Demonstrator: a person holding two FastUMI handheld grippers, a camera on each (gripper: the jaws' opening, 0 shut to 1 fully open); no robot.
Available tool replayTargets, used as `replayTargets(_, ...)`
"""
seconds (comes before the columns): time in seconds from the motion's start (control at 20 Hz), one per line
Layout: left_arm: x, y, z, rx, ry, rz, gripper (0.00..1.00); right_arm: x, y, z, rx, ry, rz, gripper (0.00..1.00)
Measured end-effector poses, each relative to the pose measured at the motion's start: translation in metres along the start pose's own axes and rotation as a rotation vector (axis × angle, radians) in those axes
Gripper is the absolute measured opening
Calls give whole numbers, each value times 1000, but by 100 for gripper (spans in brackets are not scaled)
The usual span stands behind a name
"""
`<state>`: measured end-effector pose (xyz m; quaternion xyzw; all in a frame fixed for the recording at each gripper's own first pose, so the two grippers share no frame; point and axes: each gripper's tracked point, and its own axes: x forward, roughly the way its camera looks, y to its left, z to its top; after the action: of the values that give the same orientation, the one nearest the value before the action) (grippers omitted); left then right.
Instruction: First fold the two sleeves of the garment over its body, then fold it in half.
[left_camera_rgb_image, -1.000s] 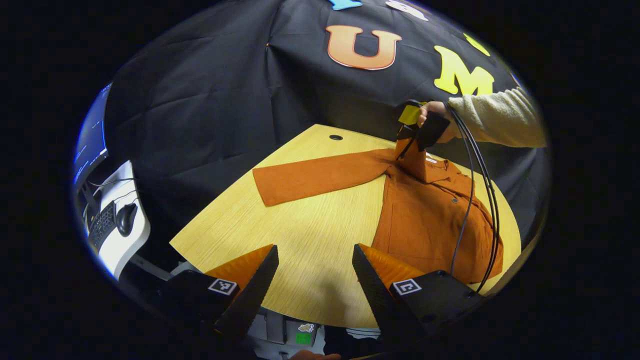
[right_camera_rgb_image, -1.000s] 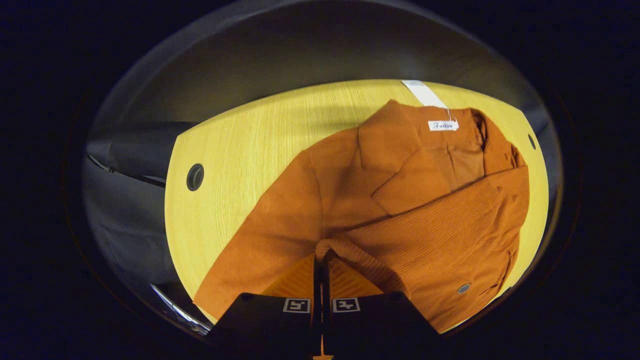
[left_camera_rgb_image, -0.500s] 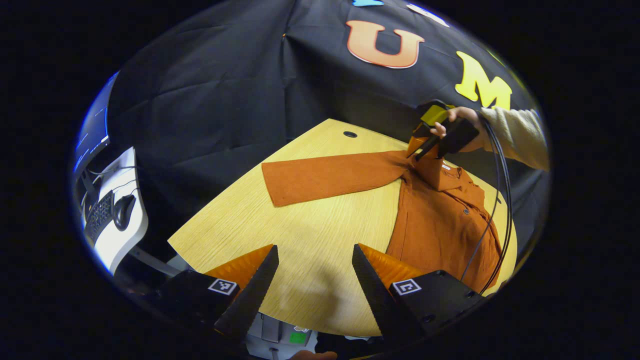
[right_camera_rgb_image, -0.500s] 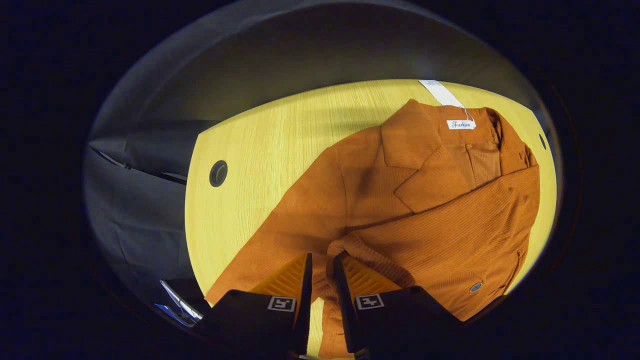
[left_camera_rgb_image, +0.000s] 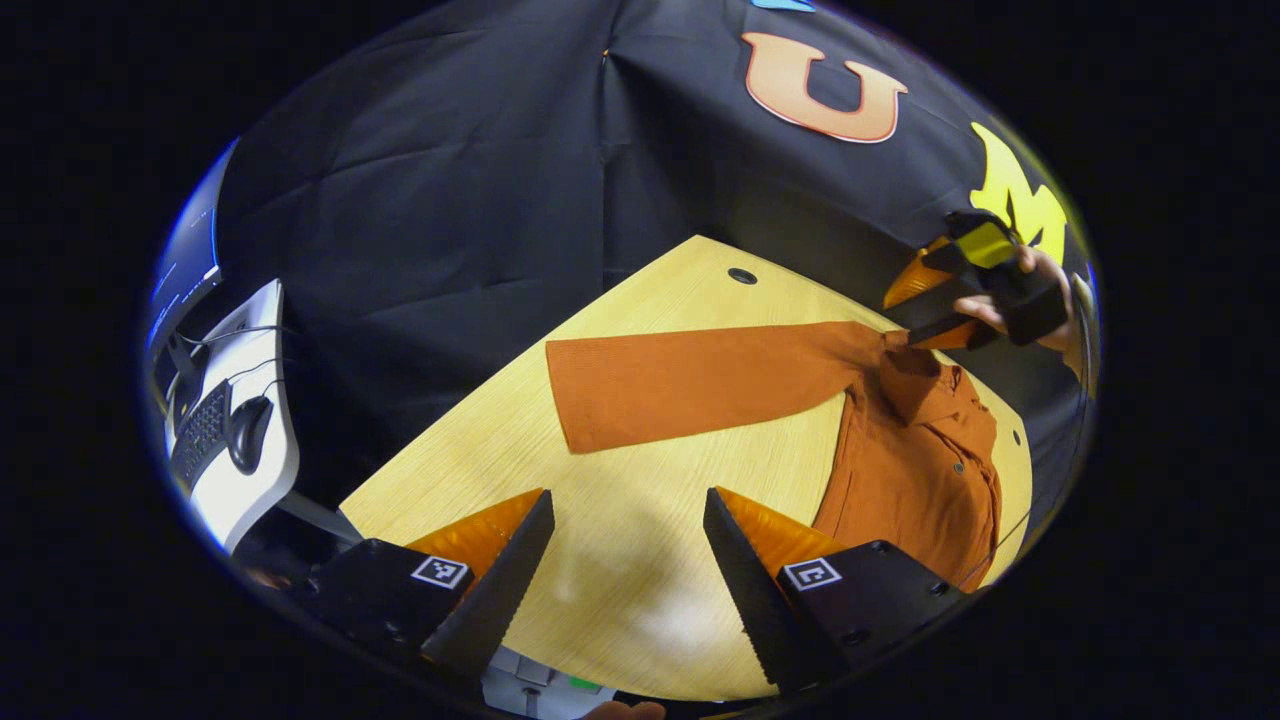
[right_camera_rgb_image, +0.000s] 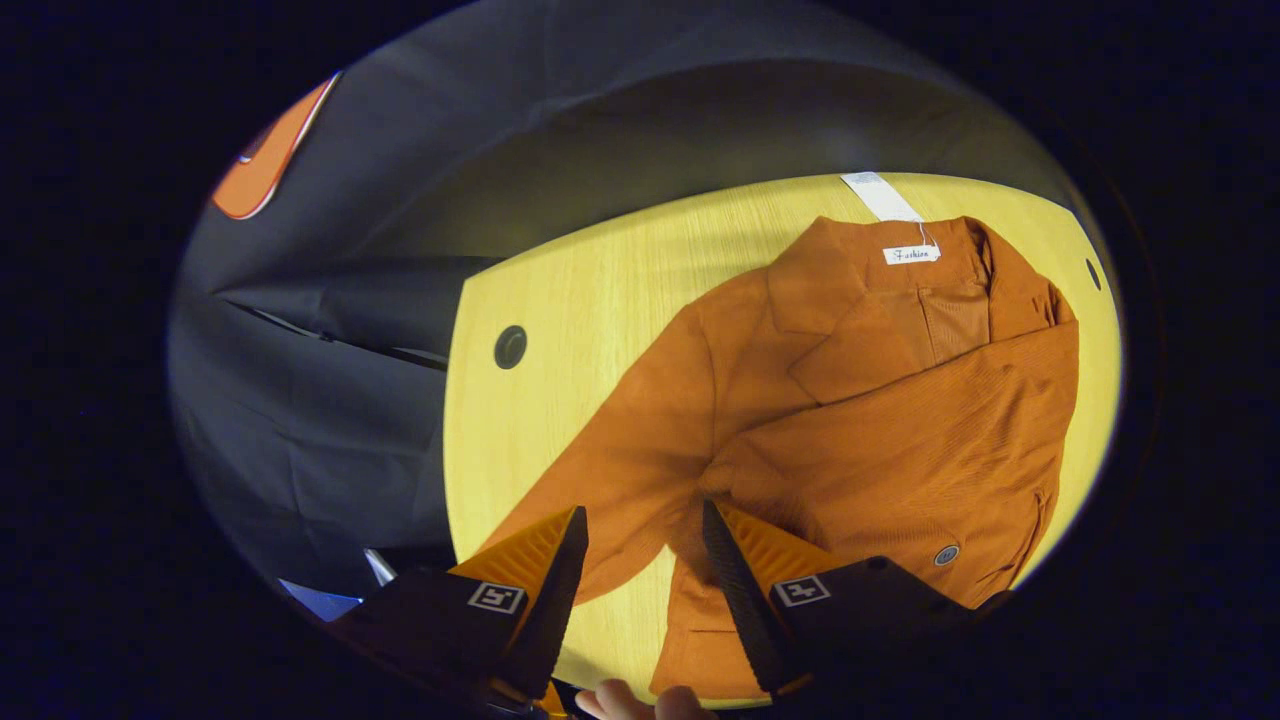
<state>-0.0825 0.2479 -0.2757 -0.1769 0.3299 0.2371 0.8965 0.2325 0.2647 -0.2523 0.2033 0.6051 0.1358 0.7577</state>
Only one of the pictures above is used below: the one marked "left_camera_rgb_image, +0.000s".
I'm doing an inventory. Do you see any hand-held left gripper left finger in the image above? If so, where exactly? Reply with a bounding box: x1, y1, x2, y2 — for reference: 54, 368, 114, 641
290, 488, 557, 686

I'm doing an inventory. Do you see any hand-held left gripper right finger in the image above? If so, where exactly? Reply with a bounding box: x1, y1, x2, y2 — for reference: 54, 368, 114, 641
703, 487, 969, 694

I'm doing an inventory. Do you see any orange button jacket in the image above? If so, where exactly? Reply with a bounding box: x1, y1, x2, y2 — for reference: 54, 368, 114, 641
545, 320, 1003, 593

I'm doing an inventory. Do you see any black computer mouse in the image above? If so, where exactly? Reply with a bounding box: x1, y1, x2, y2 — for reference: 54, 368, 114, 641
227, 394, 275, 477

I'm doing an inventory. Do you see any black keyboard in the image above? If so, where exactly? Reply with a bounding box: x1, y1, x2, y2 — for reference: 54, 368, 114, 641
170, 378, 234, 493

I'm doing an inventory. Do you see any black backdrop cloth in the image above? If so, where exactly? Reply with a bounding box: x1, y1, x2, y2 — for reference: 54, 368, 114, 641
200, 0, 1091, 501

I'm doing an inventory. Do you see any computer monitor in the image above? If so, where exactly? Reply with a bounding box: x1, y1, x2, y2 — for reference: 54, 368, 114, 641
148, 140, 239, 353

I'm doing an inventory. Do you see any thin black cable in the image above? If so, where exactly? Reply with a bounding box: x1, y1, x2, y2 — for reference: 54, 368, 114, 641
178, 323, 296, 346

